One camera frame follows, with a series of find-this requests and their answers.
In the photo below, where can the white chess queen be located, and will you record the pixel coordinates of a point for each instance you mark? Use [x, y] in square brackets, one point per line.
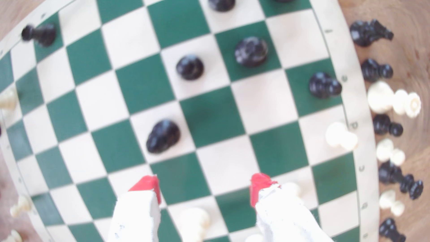
[381, 97]

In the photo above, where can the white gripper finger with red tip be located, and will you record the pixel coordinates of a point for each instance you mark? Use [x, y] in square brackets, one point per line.
[134, 218]
[282, 221]

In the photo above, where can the green and cream chessboard mat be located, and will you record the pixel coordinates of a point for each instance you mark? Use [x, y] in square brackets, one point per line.
[211, 117]

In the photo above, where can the black chess bishop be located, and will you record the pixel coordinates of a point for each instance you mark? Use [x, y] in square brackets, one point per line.
[251, 51]
[163, 136]

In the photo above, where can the black chess pawn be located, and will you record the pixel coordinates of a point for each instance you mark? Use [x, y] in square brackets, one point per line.
[371, 70]
[382, 124]
[221, 4]
[322, 85]
[189, 67]

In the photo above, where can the white pawn bottom centre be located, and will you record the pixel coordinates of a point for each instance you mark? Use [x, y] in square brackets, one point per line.
[195, 221]

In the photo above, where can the black chess knight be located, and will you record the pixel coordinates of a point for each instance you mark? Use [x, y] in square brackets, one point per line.
[364, 32]

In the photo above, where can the white chess rook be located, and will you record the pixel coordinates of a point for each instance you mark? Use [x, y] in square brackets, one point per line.
[7, 100]

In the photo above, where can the large black chess piece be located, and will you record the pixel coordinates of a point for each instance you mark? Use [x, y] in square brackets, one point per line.
[389, 174]

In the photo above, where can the black chess rook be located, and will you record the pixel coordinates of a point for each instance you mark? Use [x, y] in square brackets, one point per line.
[45, 34]

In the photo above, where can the white chess pawn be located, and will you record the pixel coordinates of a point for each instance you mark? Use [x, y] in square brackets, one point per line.
[384, 149]
[22, 205]
[294, 189]
[337, 134]
[387, 199]

